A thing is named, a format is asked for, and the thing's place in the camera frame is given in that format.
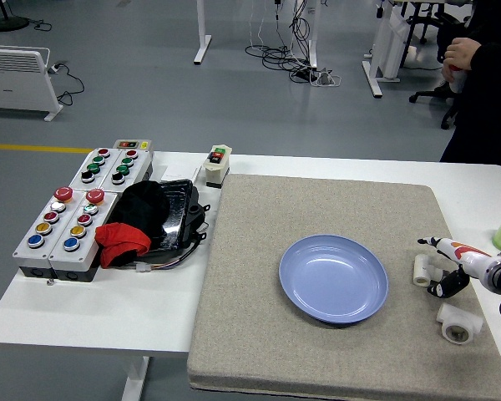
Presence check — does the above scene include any five-button control box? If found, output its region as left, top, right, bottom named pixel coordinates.
left=48, top=188, right=120, bottom=283
left=13, top=186, right=87, bottom=280

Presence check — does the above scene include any person's hand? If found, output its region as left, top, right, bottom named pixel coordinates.
left=441, top=37, right=483, bottom=83

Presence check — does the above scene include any grey-brown mat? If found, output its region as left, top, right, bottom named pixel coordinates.
left=186, top=173, right=501, bottom=401

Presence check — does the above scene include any black office chair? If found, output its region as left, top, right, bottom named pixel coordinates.
left=408, top=10, right=471, bottom=130
left=404, top=0, right=443, bottom=45

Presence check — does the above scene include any four-button control box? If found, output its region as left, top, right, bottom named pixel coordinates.
left=101, top=149, right=154, bottom=191
left=68, top=146, right=122, bottom=190

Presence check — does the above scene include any red cloth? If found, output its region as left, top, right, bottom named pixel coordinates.
left=94, top=222, right=152, bottom=269

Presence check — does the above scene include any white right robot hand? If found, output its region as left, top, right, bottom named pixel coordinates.
left=417, top=236, right=501, bottom=299

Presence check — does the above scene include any black cloth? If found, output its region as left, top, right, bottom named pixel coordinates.
left=115, top=180, right=171, bottom=236

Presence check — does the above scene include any white desk leg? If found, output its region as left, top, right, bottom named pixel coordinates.
left=304, top=0, right=321, bottom=70
left=193, top=0, right=213, bottom=65

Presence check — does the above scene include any white desk frame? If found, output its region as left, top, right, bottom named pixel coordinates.
left=362, top=0, right=414, bottom=99

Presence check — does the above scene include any black round stand base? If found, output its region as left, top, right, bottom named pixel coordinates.
left=0, top=0, right=29, bottom=33

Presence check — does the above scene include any black plastic tray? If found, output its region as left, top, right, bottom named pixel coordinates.
left=108, top=179, right=200, bottom=252

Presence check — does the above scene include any small grey switch box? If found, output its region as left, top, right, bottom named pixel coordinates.
left=113, top=139, right=154, bottom=152

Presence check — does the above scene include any large white pipe tee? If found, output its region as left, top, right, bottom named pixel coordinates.
left=436, top=302, right=484, bottom=344

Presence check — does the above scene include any floor power strip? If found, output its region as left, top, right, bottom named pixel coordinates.
left=290, top=66, right=343, bottom=89

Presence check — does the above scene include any tangle of floor cables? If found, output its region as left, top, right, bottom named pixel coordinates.
left=245, top=0, right=343, bottom=89

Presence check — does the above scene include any white panel heater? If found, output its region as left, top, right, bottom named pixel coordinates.
left=0, top=44, right=64, bottom=123

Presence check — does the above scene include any blue plate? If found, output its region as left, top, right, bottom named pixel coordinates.
left=278, top=234, right=390, bottom=327

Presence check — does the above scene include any person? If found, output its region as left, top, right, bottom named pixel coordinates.
left=439, top=0, right=501, bottom=164

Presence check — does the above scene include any cream green-red switch box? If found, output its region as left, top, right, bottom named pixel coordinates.
left=203, top=145, right=234, bottom=189

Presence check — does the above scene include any white table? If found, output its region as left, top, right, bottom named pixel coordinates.
left=0, top=150, right=501, bottom=401

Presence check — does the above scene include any white paper sheet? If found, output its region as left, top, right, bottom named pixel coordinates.
left=152, top=163, right=201, bottom=184

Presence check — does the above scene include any wire harness with white connector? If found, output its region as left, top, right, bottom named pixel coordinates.
left=108, top=233, right=212, bottom=275

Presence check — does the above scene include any black heater cable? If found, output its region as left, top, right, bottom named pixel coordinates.
left=48, top=60, right=86, bottom=108

